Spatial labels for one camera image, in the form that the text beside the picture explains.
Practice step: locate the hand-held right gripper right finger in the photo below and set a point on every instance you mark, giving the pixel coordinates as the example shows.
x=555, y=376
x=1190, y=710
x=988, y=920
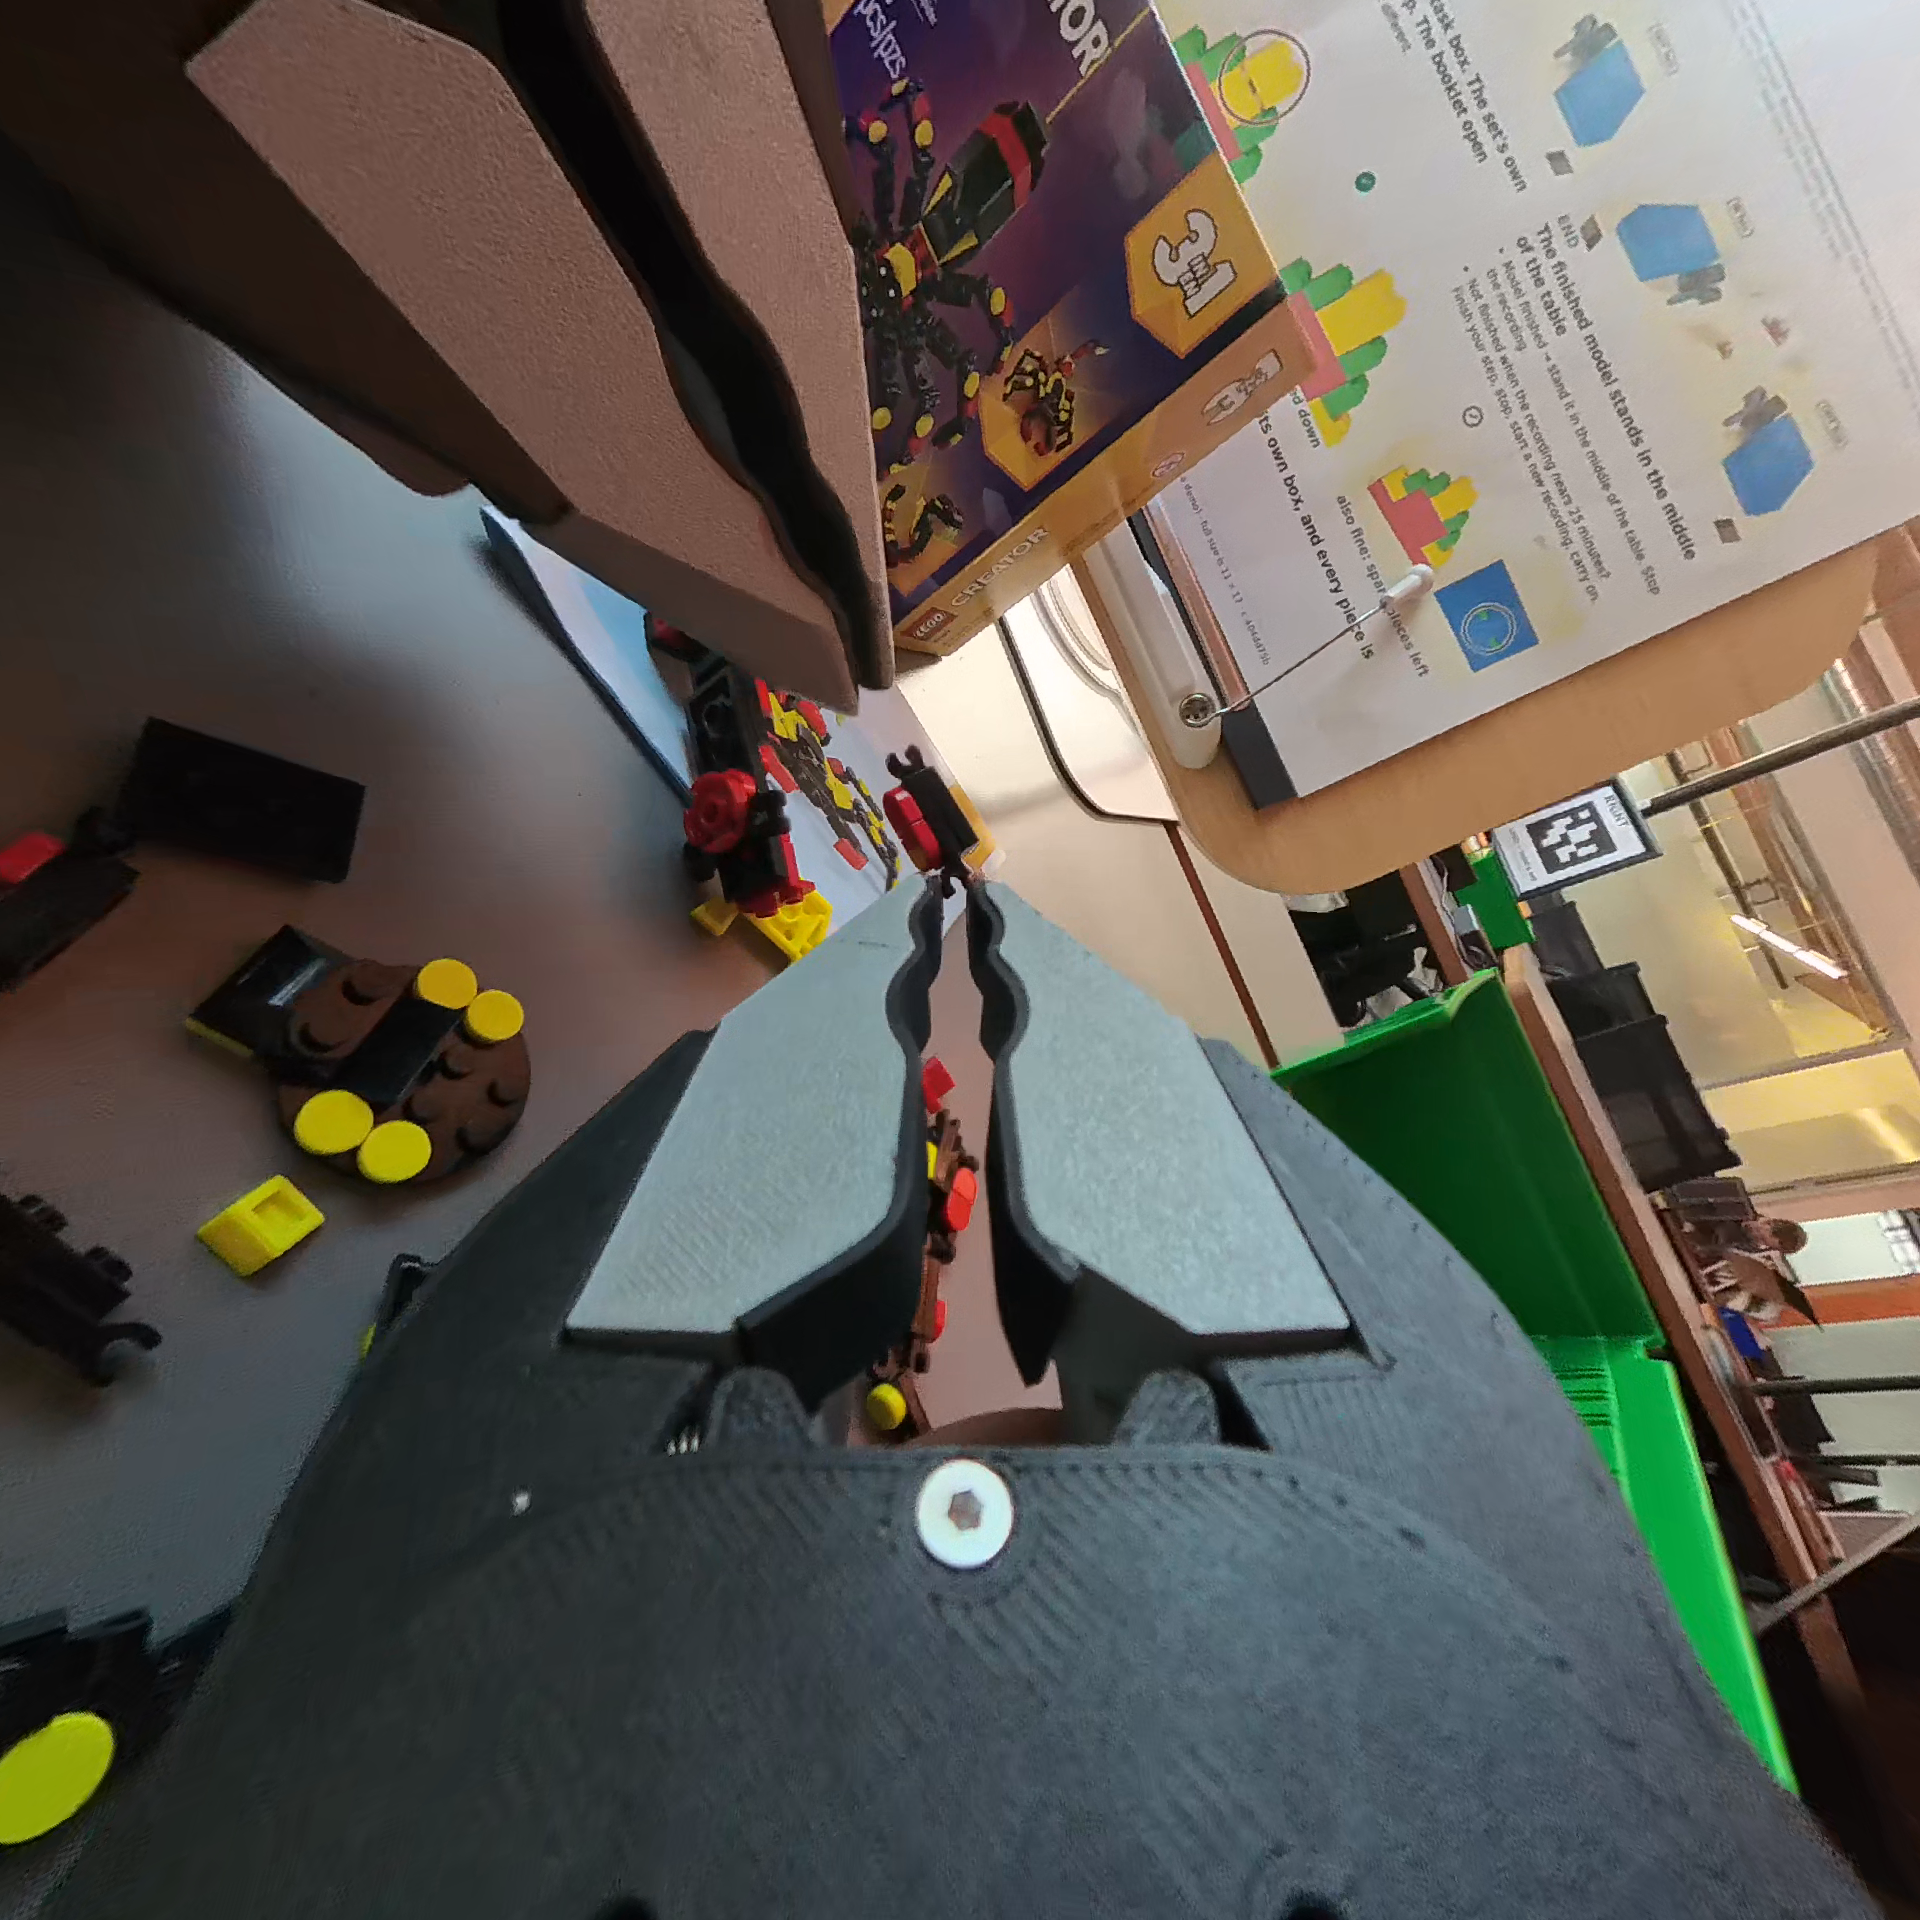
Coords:
x=1172, y=1187

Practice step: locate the pile of lego pieces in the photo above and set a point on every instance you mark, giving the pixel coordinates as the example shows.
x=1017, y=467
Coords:
x=376, y=1081

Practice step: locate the black red lego leg piece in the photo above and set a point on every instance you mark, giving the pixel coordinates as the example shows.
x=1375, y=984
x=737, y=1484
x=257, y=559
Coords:
x=932, y=813

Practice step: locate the purple lego set box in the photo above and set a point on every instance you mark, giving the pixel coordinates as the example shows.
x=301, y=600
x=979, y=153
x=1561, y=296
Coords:
x=1052, y=240

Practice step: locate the small marker tag card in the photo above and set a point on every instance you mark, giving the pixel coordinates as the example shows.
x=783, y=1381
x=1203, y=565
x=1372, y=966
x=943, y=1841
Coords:
x=1575, y=841

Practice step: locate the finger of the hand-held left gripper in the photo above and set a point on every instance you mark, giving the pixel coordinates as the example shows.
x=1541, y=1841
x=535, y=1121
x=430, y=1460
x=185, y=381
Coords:
x=452, y=240
x=750, y=182

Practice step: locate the printed instruction sheet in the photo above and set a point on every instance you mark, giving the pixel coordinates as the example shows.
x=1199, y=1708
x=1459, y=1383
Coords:
x=1561, y=361

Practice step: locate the red yellow black lego model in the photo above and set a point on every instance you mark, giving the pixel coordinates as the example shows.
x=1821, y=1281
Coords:
x=737, y=825

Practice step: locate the open spider instruction booklet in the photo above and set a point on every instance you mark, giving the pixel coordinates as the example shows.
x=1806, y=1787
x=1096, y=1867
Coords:
x=587, y=646

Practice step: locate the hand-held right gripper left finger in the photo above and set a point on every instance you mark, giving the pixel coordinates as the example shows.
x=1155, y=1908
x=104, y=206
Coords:
x=750, y=1187

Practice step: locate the green plastic bin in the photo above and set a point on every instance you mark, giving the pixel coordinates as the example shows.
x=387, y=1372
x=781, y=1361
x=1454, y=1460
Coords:
x=1441, y=1141

